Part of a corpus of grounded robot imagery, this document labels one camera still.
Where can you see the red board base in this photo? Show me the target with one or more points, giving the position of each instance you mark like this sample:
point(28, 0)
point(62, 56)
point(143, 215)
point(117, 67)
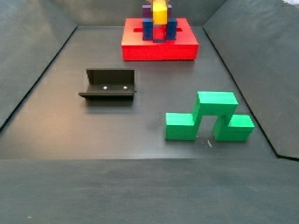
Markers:
point(144, 50)

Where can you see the yellow rectangular block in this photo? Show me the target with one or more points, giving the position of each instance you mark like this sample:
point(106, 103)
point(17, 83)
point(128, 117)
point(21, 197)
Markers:
point(159, 10)

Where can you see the blue U-shaped block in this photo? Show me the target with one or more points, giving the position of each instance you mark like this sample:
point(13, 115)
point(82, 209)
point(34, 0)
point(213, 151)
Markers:
point(157, 33)

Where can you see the green stepped block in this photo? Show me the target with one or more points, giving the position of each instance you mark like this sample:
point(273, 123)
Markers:
point(231, 128)

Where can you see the black angled bracket holder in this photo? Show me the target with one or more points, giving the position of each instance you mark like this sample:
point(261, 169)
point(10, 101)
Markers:
point(109, 83)

